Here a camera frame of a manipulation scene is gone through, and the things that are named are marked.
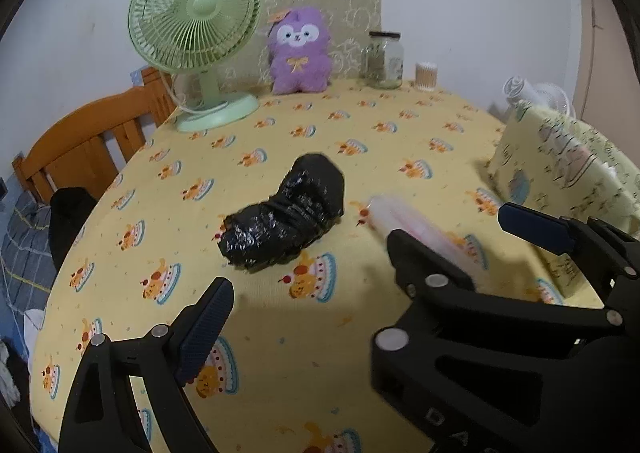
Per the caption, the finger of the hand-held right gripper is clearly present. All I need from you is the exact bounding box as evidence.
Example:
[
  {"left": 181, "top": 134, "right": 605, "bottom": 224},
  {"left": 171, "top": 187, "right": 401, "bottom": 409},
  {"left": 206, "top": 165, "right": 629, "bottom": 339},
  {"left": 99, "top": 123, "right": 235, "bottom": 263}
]
[
  {"left": 386, "top": 229, "right": 477, "bottom": 323},
  {"left": 498, "top": 203, "right": 640, "bottom": 314}
]

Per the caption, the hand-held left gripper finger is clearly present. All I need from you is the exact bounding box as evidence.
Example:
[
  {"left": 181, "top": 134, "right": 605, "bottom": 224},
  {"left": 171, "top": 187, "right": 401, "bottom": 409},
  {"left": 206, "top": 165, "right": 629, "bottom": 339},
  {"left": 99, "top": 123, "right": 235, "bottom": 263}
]
[{"left": 59, "top": 277, "right": 235, "bottom": 453}]

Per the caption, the pale pink roll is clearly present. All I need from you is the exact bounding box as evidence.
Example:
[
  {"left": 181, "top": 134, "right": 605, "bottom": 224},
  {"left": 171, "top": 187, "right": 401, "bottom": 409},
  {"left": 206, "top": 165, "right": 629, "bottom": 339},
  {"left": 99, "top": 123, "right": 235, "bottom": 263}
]
[{"left": 367, "top": 194, "right": 483, "bottom": 291}]

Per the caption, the yellow printed fabric storage box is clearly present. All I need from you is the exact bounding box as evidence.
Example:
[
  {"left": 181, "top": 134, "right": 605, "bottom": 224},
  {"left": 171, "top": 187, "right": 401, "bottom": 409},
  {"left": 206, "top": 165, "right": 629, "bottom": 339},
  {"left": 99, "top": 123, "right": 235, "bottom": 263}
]
[{"left": 486, "top": 100, "right": 640, "bottom": 306}]

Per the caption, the black plastic bag bundle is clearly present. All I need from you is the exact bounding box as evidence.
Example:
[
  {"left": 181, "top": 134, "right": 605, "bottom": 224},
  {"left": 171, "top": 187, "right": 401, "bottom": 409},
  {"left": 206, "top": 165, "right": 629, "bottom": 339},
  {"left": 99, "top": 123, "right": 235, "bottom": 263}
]
[{"left": 217, "top": 152, "right": 346, "bottom": 275}]

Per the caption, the yellow cake-print tablecloth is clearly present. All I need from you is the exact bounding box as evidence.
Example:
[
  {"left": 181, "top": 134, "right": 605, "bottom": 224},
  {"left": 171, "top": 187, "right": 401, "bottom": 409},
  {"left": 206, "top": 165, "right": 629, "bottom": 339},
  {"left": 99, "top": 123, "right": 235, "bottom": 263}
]
[{"left": 29, "top": 79, "right": 608, "bottom": 453}]

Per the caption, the white standing fan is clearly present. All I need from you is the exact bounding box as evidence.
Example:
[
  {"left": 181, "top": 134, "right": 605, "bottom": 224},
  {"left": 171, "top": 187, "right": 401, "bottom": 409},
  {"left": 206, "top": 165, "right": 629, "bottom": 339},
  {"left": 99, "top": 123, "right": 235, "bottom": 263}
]
[{"left": 501, "top": 75, "right": 576, "bottom": 121}]

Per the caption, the white cloth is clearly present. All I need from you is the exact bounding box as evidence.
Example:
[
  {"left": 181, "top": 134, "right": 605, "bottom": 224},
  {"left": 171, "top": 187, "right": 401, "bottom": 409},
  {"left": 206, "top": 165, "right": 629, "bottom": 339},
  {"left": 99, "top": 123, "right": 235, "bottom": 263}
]
[{"left": 22, "top": 308, "right": 50, "bottom": 340}]

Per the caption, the black cloth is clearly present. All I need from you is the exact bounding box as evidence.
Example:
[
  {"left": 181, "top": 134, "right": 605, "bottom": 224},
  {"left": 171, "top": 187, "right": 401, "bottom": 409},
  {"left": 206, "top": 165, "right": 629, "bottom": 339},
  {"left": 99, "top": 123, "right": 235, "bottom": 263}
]
[{"left": 49, "top": 187, "right": 99, "bottom": 271}]

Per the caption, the cotton swab container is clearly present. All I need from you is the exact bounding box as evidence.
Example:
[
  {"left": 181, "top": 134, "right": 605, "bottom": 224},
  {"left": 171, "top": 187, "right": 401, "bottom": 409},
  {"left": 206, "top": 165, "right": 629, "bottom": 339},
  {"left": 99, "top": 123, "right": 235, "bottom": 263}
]
[{"left": 415, "top": 62, "right": 438, "bottom": 92}]

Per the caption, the beige door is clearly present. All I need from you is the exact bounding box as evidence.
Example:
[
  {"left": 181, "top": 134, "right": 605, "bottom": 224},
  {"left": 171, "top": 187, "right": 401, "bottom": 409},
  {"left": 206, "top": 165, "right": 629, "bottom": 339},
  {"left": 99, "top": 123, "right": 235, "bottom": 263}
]
[{"left": 572, "top": 0, "right": 640, "bottom": 134}]

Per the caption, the blue plaid bedding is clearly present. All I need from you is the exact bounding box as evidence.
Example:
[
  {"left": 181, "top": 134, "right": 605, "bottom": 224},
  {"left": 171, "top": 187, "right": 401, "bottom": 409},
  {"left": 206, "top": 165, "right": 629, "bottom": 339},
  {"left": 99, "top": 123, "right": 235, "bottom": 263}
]
[{"left": 0, "top": 193, "right": 58, "bottom": 369}]

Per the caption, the glass jar with lid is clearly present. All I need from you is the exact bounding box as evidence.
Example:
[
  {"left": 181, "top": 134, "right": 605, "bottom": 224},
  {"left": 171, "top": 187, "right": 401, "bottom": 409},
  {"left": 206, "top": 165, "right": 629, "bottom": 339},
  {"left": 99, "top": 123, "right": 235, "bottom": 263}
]
[{"left": 366, "top": 31, "right": 405, "bottom": 90}]

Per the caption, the purple plush toy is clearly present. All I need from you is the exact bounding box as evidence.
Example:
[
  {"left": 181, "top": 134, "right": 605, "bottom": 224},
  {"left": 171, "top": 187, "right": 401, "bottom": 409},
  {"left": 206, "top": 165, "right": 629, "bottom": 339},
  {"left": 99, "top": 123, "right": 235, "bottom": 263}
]
[{"left": 266, "top": 7, "right": 333, "bottom": 95}]

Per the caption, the orange wooden chair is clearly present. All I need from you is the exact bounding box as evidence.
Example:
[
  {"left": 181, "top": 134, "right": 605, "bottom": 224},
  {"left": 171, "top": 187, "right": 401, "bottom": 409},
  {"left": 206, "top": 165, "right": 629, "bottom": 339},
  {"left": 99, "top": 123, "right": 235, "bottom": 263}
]
[{"left": 12, "top": 67, "right": 178, "bottom": 204}]

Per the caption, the olive bear-print board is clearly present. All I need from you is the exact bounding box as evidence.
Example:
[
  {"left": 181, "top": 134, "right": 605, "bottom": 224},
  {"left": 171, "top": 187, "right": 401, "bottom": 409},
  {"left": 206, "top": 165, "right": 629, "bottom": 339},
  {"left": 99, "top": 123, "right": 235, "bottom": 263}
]
[{"left": 220, "top": 0, "right": 383, "bottom": 94}]

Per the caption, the green desk fan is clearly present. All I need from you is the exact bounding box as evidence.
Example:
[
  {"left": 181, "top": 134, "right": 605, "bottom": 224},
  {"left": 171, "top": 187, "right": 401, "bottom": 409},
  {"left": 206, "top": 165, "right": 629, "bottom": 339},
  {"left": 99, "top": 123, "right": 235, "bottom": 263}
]
[{"left": 127, "top": 0, "right": 263, "bottom": 134}]

